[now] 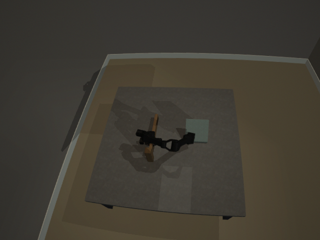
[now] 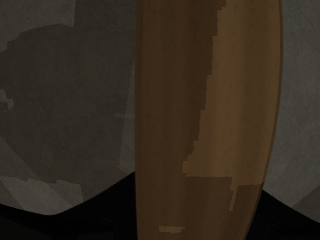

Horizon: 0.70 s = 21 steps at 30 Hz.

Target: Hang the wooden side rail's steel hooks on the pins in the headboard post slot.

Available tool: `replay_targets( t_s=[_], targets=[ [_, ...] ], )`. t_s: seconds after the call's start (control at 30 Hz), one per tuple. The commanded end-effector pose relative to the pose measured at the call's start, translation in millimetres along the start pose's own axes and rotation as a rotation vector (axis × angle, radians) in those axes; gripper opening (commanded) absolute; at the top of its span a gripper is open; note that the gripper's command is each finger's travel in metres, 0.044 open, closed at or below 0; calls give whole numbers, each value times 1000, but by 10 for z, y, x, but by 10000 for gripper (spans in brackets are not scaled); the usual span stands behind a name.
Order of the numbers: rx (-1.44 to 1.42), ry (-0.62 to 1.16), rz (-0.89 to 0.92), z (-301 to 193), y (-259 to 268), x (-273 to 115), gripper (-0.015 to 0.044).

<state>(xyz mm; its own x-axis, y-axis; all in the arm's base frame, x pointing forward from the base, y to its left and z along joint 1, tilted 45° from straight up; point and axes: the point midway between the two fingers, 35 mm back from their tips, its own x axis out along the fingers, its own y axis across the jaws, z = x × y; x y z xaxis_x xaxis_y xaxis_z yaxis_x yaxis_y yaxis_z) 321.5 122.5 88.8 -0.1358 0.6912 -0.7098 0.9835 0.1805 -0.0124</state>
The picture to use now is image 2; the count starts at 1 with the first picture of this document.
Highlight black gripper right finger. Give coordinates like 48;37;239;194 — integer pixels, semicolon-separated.
245;189;320;240

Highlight brown wooden rail with metal hooks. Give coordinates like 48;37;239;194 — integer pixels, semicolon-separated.
135;0;284;240

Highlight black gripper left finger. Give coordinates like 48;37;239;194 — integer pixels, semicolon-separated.
0;171;137;240

